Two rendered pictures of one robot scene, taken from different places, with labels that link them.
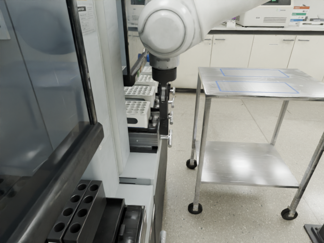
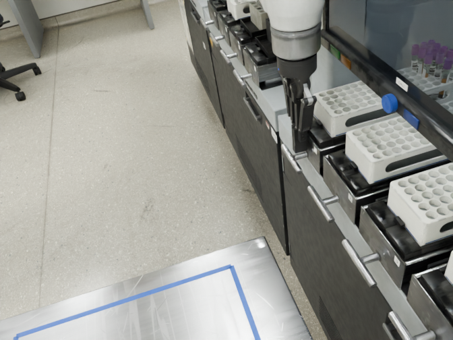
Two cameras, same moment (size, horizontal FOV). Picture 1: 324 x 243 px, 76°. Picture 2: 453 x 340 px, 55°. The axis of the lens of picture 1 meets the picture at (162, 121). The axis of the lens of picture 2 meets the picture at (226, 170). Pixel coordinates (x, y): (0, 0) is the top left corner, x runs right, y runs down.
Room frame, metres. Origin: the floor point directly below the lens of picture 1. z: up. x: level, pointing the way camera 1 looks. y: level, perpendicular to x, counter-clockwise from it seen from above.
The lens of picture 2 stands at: (1.30, -0.34, 1.38)
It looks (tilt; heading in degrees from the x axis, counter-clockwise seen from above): 41 degrees down; 167
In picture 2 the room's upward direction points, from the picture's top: 11 degrees counter-clockwise
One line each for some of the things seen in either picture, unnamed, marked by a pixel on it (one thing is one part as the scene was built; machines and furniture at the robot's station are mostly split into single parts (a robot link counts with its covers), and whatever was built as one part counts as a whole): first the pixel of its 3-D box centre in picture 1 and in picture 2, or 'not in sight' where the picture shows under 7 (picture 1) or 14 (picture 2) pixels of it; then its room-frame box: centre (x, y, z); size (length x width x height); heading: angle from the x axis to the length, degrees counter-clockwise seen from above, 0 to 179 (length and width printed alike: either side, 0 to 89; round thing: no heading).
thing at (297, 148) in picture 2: not in sight; (300, 138); (0.62, -0.01, 0.80); 0.03 x 0.01 x 0.07; 86
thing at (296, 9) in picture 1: (298, 8); not in sight; (3.24, -1.86, 1.10); 0.24 x 0.13 x 0.10; 84
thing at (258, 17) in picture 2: not in sight; (258, 17); (0.07, 0.13, 0.85); 0.12 x 0.02 x 0.06; 176
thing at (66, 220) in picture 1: (75, 217); not in sight; (0.23, 0.15, 0.85); 0.12 x 0.02 x 0.06; 174
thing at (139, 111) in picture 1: (105, 114); (385, 99); (0.63, 0.19, 0.83); 0.30 x 0.10 x 0.06; 86
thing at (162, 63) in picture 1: (164, 57); (296, 37); (0.62, -0.01, 1.03); 0.09 x 0.09 x 0.06
